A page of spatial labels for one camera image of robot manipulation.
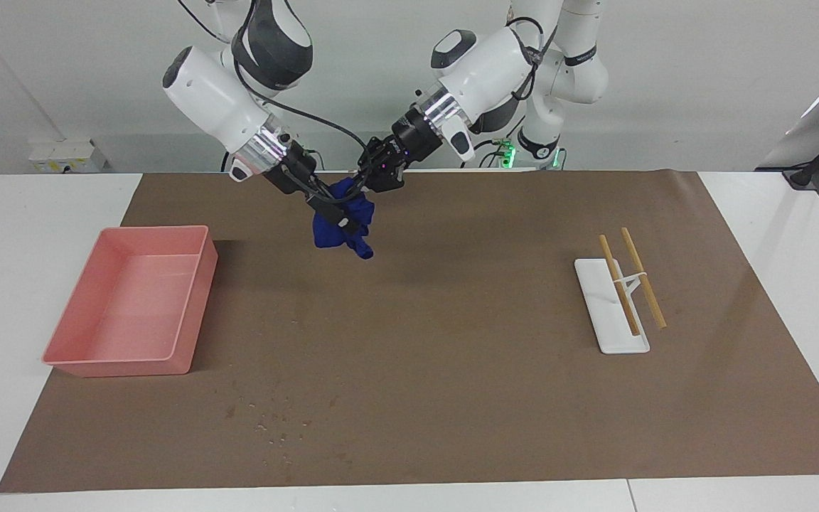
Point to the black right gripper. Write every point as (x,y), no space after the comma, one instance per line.
(331,212)

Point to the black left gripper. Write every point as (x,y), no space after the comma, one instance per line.
(383,165)

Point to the dark blue towel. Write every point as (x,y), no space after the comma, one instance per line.
(331,235)

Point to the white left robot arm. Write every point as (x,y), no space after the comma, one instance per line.
(495,64)

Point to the white towel rack tray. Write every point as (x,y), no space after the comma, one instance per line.
(612,334)

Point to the green lit controller unit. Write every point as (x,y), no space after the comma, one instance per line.
(505,151)

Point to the brown table mat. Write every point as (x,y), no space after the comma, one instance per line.
(452,355)

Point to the pink plastic bin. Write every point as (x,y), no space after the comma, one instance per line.
(132,306)

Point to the short darker wooden rod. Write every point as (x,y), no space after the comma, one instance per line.
(619,284)

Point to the long light wooden rod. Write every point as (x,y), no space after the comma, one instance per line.
(644,284)

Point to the white wall socket box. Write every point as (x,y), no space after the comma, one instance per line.
(68,156)

